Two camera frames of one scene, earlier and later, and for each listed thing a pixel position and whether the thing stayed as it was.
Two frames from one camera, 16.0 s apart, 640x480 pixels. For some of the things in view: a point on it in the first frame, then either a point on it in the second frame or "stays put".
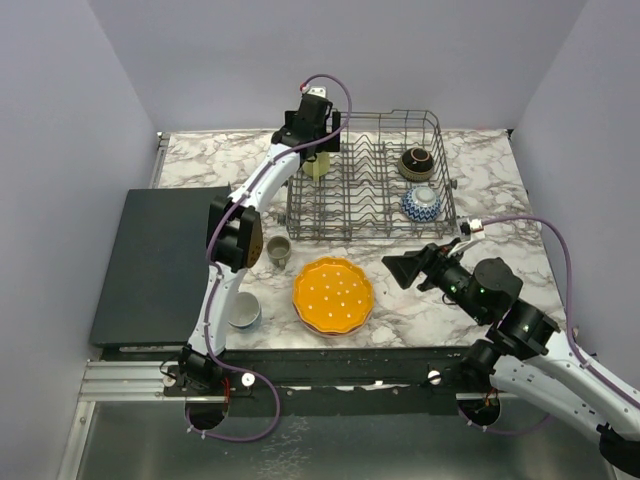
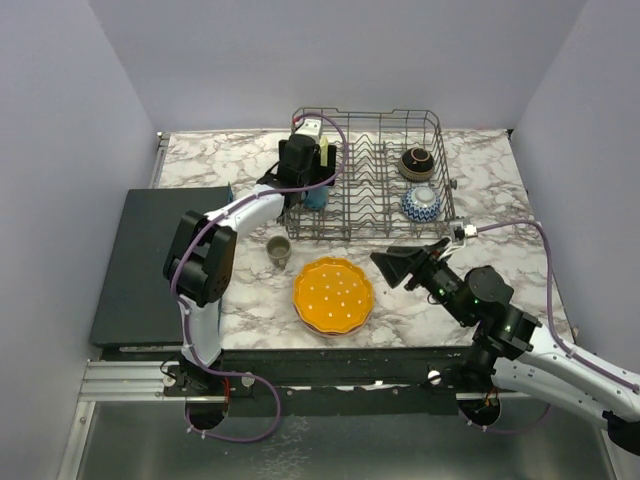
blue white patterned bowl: [421, 203] stays put
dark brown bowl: [416, 164] stays put
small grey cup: [278, 249] stays put
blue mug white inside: [246, 313] → [317, 199]
